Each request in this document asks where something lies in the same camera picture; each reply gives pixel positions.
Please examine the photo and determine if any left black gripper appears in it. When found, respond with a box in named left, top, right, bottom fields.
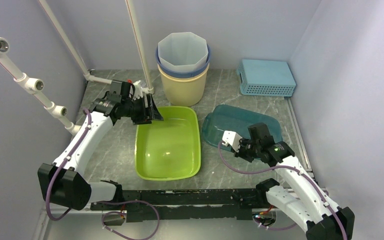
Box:
left=121, top=93, right=163, bottom=126

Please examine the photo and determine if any teal transparent tub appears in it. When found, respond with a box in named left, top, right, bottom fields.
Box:
left=201, top=104, right=283, bottom=148

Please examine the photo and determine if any lime green tub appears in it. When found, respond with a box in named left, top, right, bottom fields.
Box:
left=134, top=106, right=202, bottom=181

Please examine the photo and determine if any light blue perforated basket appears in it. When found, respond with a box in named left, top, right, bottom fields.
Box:
left=236, top=59, right=296, bottom=97

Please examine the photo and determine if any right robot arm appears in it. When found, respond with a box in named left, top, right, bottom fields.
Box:
left=222, top=123, right=355, bottom=240

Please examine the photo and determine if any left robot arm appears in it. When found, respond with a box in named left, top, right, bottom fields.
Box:
left=37, top=80, right=163, bottom=210

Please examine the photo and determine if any beige bucket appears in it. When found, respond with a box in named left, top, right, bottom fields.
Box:
left=158, top=66, right=210, bottom=107

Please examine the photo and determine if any blue bucket rim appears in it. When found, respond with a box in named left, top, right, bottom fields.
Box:
left=155, top=44, right=212, bottom=79

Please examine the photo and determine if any translucent white bucket liner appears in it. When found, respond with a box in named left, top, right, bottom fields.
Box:
left=157, top=32, right=210, bottom=73

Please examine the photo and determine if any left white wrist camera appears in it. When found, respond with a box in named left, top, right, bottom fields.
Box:
left=127, top=79, right=146, bottom=100

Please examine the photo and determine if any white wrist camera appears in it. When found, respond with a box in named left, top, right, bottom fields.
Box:
left=127, top=79, right=146, bottom=100
left=221, top=130, right=242, bottom=153

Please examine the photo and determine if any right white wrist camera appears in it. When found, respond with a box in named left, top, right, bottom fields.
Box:
left=221, top=130, right=242, bottom=153

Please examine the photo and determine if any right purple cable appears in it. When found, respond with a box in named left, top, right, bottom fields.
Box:
left=217, top=140, right=349, bottom=240

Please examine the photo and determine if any purple cable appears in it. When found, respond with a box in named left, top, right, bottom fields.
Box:
left=217, top=140, right=349, bottom=240
left=45, top=107, right=160, bottom=240

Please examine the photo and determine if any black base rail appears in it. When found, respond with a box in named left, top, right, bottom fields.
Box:
left=89, top=188, right=270, bottom=223

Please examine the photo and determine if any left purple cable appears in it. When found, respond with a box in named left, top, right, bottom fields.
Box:
left=45, top=107, right=160, bottom=240

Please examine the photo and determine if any white PVC pipe frame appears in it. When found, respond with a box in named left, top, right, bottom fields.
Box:
left=0, top=0, right=155, bottom=135

